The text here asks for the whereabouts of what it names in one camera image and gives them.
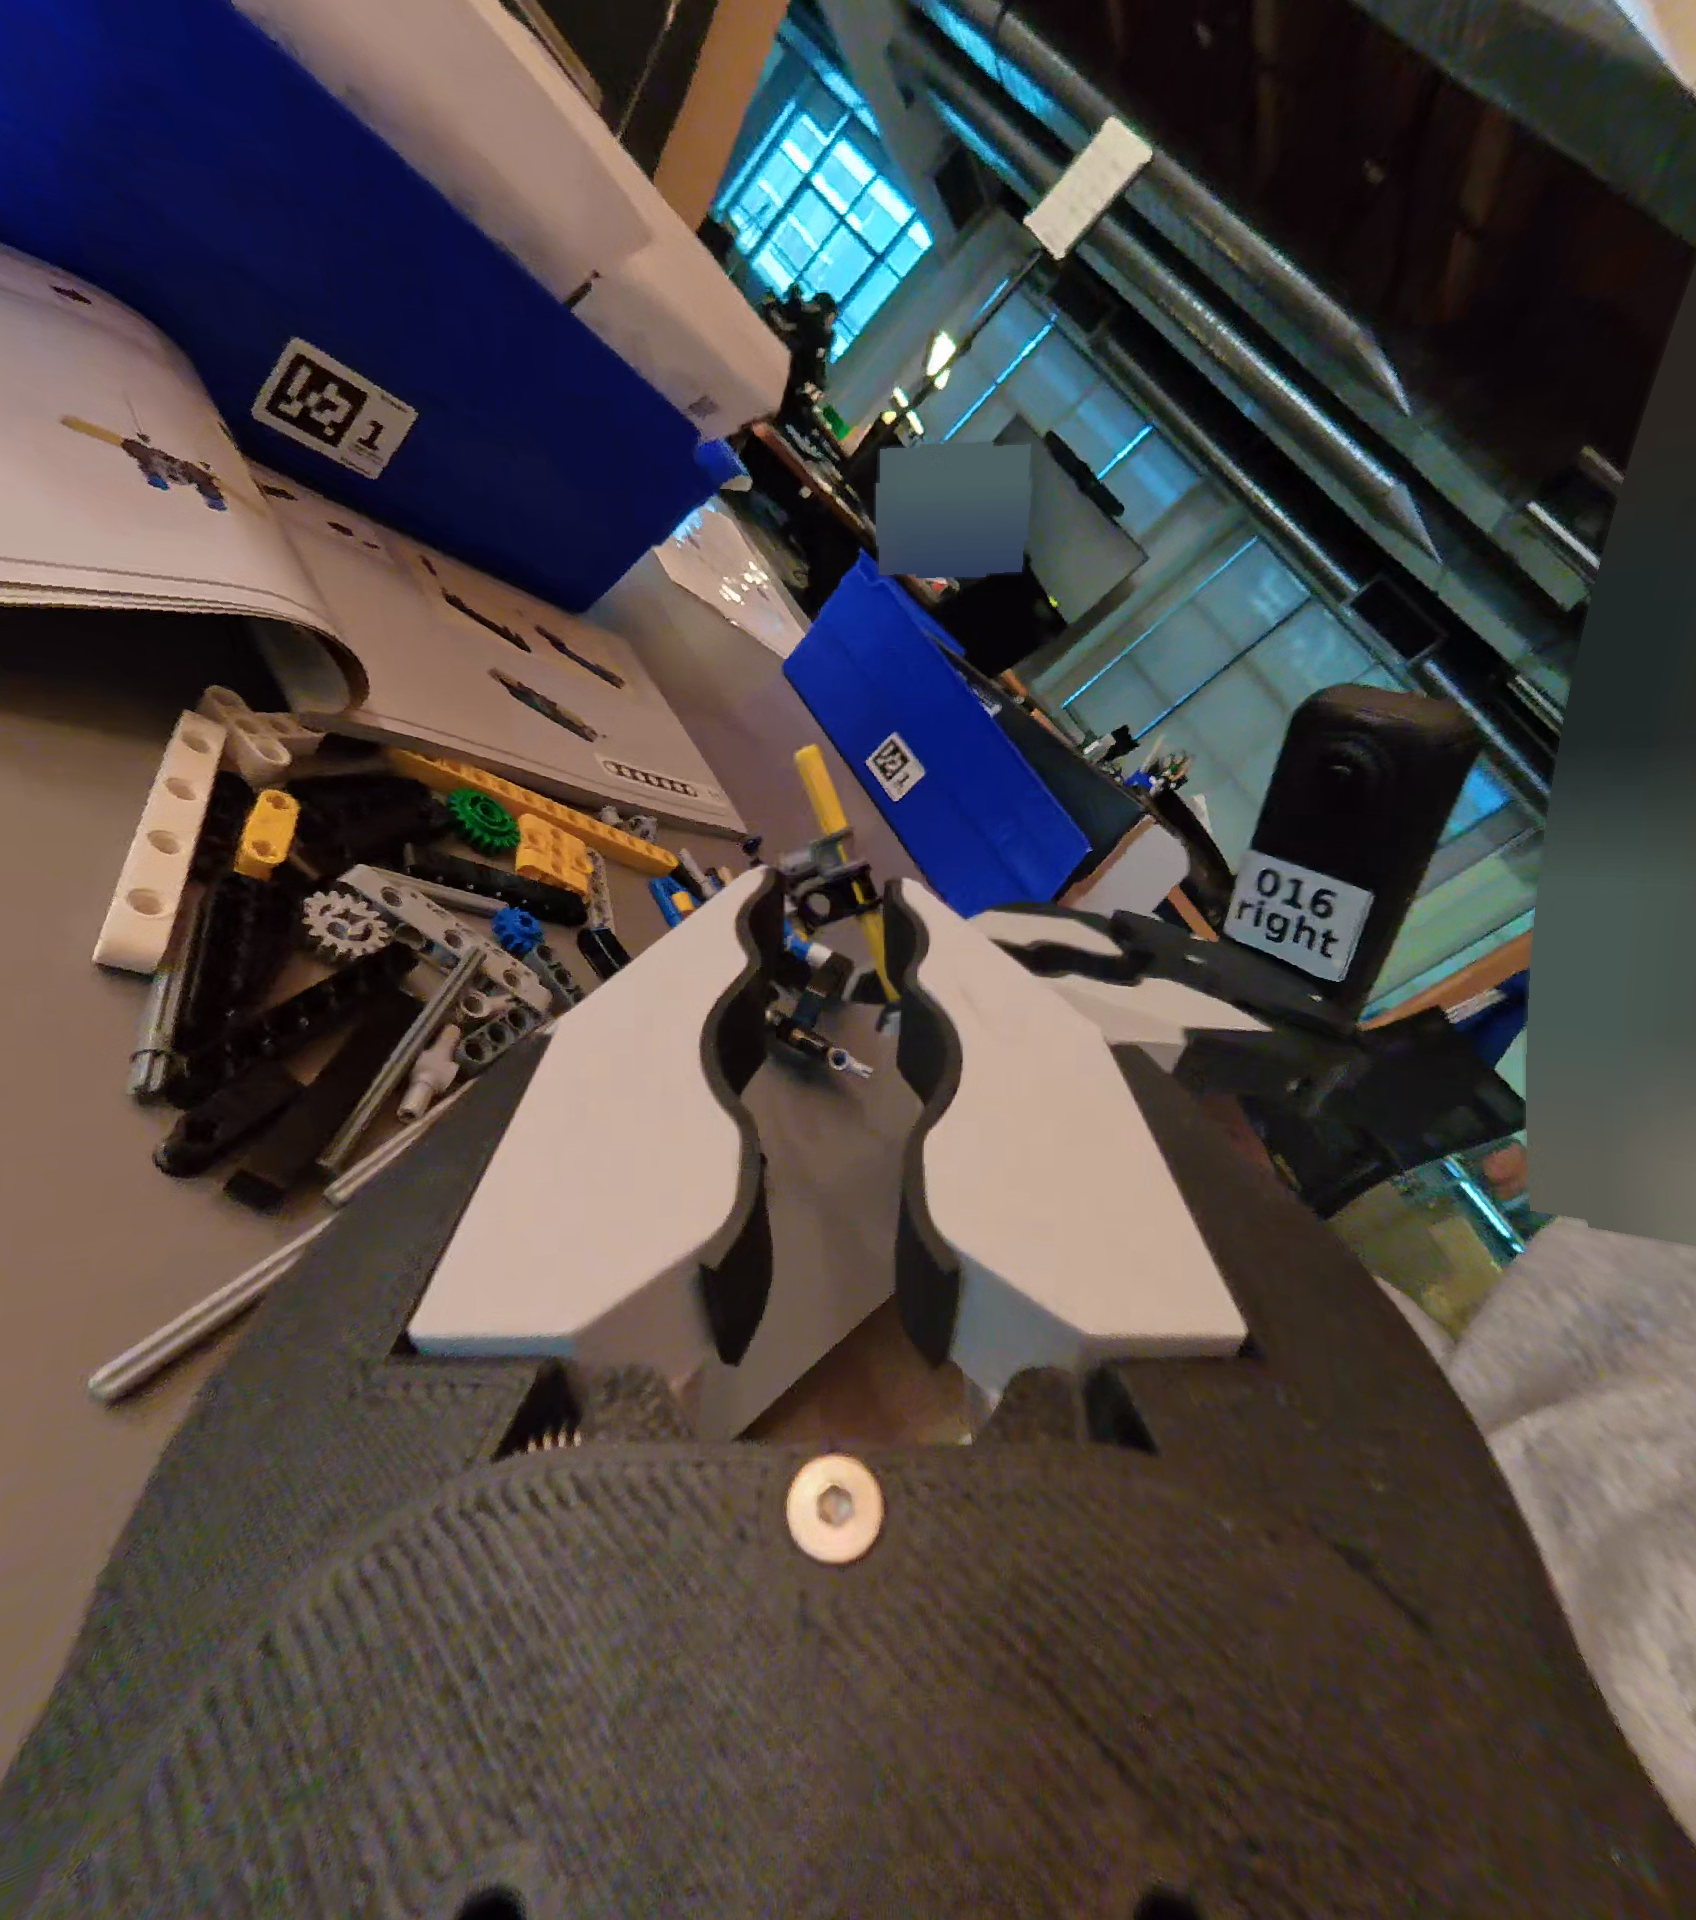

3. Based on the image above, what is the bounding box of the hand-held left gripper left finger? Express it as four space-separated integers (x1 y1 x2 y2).
404 865 779 1437

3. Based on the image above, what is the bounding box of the large blue storage bin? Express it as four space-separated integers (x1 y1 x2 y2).
0 0 748 615

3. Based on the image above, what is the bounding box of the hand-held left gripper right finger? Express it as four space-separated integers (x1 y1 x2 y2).
896 877 1252 1416

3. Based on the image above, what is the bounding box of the ceiling light panel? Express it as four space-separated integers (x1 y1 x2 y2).
1023 115 1157 262

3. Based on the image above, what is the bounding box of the long grey lego axle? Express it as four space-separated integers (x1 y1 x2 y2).
86 1214 344 1409

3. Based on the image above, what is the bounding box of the white lego beam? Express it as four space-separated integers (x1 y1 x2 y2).
92 710 231 977

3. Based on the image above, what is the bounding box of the long yellow lego beam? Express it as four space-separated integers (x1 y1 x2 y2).
387 747 680 881

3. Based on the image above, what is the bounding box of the lego instruction booklet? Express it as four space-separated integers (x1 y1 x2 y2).
0 207 748 842

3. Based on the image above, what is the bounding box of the grey lego gear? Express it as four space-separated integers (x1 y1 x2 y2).
299 887 394 964

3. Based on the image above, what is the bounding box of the small black lego assembly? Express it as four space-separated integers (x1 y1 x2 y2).
765 840 884 1087

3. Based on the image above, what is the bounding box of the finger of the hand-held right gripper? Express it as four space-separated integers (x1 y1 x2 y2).
1107 991 1274 1074
962 905 1168 980

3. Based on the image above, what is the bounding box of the pile of lego pieces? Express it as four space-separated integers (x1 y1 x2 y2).
91 682 765 1221

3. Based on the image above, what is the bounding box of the grey sweatshirt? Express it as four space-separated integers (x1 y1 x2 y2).
1389 1214 1696 1920

